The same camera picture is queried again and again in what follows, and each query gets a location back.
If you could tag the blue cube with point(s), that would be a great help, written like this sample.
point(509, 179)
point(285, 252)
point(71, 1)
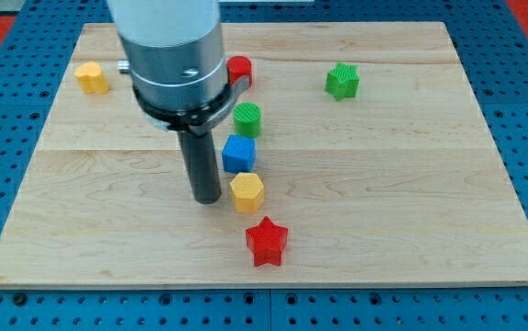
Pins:
point(239, 154)

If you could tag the wooden board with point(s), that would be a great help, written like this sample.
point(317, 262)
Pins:
point(401, 186)

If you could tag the red star block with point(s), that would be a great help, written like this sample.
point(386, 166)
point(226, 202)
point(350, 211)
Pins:
point(266, 241)

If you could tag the yellow hexagon block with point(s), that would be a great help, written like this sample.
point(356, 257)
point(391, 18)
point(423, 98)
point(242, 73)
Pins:
point(247, 192)

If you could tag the red cylinder block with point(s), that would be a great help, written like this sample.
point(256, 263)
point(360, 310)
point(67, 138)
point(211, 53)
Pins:
point(239, 66)

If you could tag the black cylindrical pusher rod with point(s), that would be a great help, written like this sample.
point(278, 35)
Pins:
point(200, 161)

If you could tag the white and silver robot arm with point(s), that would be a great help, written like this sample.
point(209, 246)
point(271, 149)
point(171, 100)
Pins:
point(177, 62)

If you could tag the green star block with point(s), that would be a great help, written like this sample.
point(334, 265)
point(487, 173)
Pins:
point(343, 81)

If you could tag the yellow heart block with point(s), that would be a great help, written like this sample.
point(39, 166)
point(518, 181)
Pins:
point(91, 78)

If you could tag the green cylinder block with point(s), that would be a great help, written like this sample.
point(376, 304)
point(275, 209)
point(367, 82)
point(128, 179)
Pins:
point(247, 119)

